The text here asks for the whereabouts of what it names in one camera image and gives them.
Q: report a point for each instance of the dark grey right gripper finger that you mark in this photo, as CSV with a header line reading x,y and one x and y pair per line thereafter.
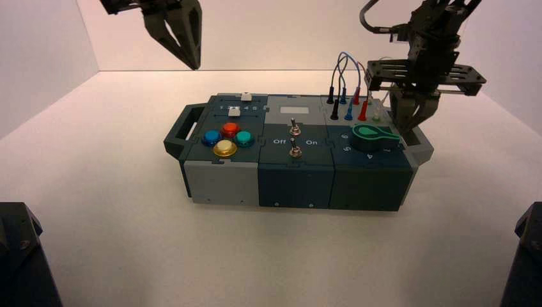
x,y
402,112
427,108

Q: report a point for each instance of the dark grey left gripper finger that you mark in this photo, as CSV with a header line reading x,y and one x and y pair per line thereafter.
x,y
192,25
163,31

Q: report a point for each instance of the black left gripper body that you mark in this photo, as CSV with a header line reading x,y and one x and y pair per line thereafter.
x,y
139,5

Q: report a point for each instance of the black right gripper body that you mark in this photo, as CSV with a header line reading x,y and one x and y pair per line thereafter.
x,y
427,70

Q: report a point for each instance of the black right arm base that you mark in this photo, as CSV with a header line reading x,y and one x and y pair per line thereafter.
x,y
527,262

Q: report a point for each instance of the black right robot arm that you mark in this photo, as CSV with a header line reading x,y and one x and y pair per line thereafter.
x,y
436,19

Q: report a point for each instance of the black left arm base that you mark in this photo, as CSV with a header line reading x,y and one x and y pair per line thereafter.
x,y
21,262

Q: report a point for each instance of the green pointer rotary knob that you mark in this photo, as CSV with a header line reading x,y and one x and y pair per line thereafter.
x,y
372,136

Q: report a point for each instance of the white slider knob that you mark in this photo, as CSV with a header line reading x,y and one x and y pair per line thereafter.
x,y
234,111
246,97

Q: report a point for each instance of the grey display screen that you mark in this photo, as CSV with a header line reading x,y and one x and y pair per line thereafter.
x,y
294,110

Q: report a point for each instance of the red round push button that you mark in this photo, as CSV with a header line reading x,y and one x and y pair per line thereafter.
x,y
230,129

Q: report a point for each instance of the blue round push button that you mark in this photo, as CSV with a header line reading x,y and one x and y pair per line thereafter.
x,y
211,137

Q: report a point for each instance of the teal round push button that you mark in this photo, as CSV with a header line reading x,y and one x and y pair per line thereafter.
x,y
244,138

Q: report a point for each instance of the dark teal grey control box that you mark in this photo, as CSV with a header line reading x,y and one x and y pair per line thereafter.
x,y
296,182

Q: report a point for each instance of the yellow round push button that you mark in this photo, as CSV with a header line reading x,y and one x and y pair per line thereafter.
x,y
225,148

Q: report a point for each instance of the metal toggle switch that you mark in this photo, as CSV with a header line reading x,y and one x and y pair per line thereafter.
x,y
294,149
293,127

